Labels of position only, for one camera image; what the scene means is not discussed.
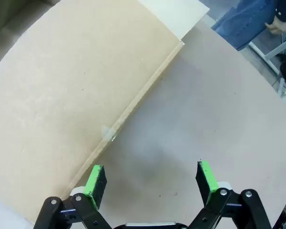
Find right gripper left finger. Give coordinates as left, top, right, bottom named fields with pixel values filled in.
left=34, top=164, right=112, bottom=229

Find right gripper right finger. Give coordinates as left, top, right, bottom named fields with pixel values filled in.
left=187, top=160, right=273, bottom=229

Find brown cardboard shipping box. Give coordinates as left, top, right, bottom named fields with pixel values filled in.
left=0, top=0, right=185, bottom=225

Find person's left hand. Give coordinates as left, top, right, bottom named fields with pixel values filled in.
left=264, top=19, right=286, bottom=34

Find white table with metal legs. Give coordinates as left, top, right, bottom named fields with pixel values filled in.
left=248, top=30, right=286, bottom=97

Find person's blue jeans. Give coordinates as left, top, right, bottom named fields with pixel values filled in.
left=211, top=0, right=277, bottom=51

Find white flat board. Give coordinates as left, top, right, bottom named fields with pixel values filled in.
left=137, top=0, right=210, bottom=41

